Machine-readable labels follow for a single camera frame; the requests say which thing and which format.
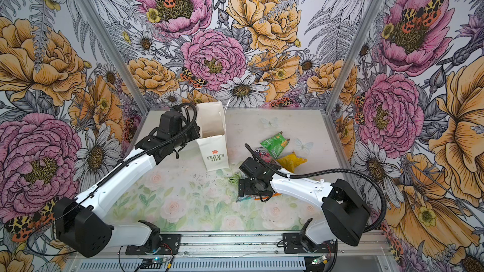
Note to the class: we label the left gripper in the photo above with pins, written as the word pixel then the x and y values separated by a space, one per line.
pixel 195 130

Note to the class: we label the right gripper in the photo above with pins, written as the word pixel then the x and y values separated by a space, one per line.
pixel 247 191

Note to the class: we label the teal candy bag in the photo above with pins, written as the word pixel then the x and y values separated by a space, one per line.
pixel 244 198

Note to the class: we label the white paper bag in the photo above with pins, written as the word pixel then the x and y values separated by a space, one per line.
pixel 212 141

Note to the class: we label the purple pink snack bag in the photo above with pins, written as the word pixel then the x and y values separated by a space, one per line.
pixel 265 155

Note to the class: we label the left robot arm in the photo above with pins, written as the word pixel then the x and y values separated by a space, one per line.
pixel 79 221

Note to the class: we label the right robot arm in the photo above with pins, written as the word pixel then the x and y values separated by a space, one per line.
pixel 345 213

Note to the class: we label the orange snack bag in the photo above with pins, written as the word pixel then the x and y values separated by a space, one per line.
pixel 265 198

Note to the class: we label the yellow snack bag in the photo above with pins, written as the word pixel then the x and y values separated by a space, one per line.
pixel 291 162

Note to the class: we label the green snack bag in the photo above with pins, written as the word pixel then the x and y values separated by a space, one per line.
pixel 275 144

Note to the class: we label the small green candy wrapper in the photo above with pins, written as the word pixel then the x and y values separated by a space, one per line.
pixel 234 179

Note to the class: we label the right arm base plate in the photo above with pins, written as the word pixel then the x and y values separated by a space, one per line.
pixel 294 243

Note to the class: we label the aluminium front rail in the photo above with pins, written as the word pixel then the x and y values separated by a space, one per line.
pixel 239 244

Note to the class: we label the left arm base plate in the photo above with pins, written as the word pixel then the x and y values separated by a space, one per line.
pixel 165 244

